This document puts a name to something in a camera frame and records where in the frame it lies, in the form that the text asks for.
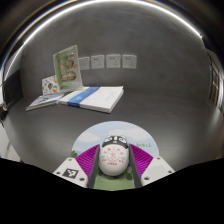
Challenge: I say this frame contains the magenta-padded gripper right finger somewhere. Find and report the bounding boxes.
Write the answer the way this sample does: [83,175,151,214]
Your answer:
[128,143,176,188]

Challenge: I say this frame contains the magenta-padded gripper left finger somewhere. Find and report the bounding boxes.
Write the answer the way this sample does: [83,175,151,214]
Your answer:
[52,143,101,189]

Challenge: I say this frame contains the white panda print computer mouse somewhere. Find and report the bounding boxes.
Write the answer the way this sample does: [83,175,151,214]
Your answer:
[98,134,130,177]

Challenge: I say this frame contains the round sky print mouse pad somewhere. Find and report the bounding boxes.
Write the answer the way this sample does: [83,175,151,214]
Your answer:
[70,120,161,191]

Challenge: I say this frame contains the grey striped cover book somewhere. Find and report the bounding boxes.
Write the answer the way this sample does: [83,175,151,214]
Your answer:
[25,91,66,112]

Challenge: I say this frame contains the white book with blue band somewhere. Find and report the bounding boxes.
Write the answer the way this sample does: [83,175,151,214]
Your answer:
[58,85,125,114]

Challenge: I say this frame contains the white card with colourful stickers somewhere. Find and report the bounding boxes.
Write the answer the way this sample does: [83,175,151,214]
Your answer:
[41,74,61,96]

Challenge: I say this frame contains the acrylic stand with green menu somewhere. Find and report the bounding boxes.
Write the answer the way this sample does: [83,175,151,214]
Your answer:
[52,44,84,94]

